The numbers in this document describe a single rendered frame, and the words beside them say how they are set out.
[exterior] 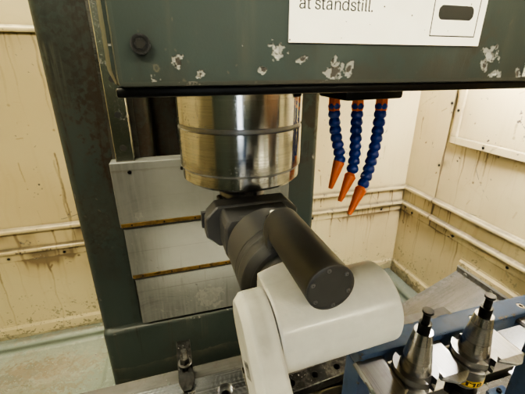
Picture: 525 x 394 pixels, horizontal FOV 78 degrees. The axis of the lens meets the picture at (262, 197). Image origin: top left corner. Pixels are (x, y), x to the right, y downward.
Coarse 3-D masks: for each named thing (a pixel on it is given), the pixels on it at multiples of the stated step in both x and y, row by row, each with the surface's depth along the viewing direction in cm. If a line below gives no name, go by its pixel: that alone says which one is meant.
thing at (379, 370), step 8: (368, 360) 50; (376, 360) 50; (384, 360) 50; (360, 368) 49; (368, 368) 49; (376, 368) 49; (384, 368) 49; (360, 376) 48; (368, 376) 48; (376, 376) 48; (384, 376) 48; (392, 376) 48; (368, 384) 47; (376, 384) 47; (384, 384) 47; (392, 384) 47; (400, 384) 47; (376, 392) 45; (384, 392) 45; (392, 392) 45; (400, 392) 45
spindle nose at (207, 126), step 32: (192, 96) 35; (224, 96) 34; (256, 96) 34; (288, 96) 36; (192, 128) 37; (224, 128) 35; (256, 128) 35; (288, 128) 38; (192, 160) 38; (224, 160) 36; (256, 160) 37; (288, 160) 39
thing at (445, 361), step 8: (440, 344) 53; (440, 352) 52; (448, 352) 52; (440, 360) 50; (448, 360) 50; (456, 360) 50; (440, 368) 49; (448, 368) 49; (456, 368) 49; (464, 368) 49; (440, 376) 48; (448, 376) 48; (456, 376) 48; (464, 376) 48
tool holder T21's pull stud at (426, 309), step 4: (424, 308) 45; (428, 308) 45; (424, 312) 44; (428, 312) 44; (432, 312) 44; (424, 316) 45; (428, 316) 44; (420, 320) 46; (424, 320) 45; (428, 320) 45; (420, 324) 45; (424, 324) 45; (428, 324) 45; (420, 328) 45; (424, 328) 45; (428, 328) 45; (420, 332) 45; (424, 332) 45; (428, 332) 45
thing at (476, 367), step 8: (456, 344) 52; (456, 352) 51; (464, 360) 50; (472, 360) 49; (480, 360) 49; (488, 360) 50; (496, 360) 49; (472, 368) 50; (480, 368) 49; (488, 368) 50; (480, 376) 49
